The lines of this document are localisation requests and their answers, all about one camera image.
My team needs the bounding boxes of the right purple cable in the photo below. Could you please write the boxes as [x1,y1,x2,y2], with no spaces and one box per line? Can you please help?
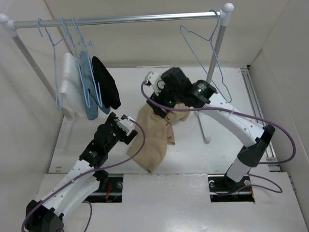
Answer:
[140,82,296,194]

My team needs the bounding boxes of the purple cable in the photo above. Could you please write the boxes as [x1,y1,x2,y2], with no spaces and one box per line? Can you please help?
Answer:
[140,82,296,194]
[21,115,146,232]

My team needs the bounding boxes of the black hanging shirt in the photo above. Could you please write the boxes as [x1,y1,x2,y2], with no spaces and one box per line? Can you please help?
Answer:
[92,56,121,110]

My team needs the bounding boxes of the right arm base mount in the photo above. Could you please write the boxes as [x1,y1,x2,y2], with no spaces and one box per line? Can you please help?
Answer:
[208,174,255,203]

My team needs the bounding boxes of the blue hanging shirt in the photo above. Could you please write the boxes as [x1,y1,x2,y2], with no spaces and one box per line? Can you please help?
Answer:
[79,51,111,120]

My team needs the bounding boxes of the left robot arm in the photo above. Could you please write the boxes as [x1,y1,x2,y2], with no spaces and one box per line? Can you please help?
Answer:
[21,113,145,232]

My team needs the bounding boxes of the beige t shirt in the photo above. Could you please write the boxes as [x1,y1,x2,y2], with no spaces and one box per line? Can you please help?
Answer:
[127,104,190,173]

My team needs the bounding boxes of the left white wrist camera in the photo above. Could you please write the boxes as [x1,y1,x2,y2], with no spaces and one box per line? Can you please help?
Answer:
[116,115,135,136]

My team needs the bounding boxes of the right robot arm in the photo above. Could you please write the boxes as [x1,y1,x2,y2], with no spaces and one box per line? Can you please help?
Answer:
[144,67,275,190]

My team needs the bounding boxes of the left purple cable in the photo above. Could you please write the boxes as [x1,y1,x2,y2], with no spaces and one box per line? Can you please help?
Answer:
[21,115,146,232]

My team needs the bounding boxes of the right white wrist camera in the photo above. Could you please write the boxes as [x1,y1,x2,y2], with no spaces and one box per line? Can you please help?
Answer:
[144,71,165,96]

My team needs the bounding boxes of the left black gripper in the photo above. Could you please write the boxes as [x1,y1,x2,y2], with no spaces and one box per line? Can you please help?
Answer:
[105,113,136,153]

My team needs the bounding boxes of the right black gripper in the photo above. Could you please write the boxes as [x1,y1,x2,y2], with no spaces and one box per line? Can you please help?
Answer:
[146,81,183,119]

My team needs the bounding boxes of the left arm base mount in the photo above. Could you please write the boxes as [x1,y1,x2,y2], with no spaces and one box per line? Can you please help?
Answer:
[85,174,124,203]

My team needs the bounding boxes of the white hanging shirt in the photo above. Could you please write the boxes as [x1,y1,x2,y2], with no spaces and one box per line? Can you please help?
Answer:
[59,53,86,117]

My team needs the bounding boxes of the white metal clothes rack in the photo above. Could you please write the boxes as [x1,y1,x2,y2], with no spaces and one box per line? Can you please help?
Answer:
[0,2,235,148]

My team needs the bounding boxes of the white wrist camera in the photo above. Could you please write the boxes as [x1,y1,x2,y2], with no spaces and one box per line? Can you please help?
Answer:
[144,71,165,96]
[116,115,135,136]

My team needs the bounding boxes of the light blue wire hanger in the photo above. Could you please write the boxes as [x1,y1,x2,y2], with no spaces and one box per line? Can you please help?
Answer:
[180,9,233,103]

